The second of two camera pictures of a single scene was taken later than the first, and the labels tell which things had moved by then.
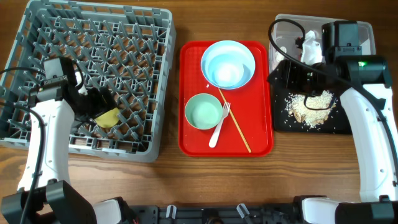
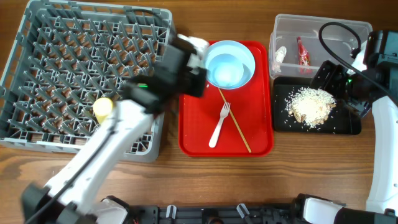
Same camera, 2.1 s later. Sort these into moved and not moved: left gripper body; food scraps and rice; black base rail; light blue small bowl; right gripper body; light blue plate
Moved: right gripper body; left gripper body
Not moved: food scraps and rice; black base rail; light blue plate; light blue small bowl
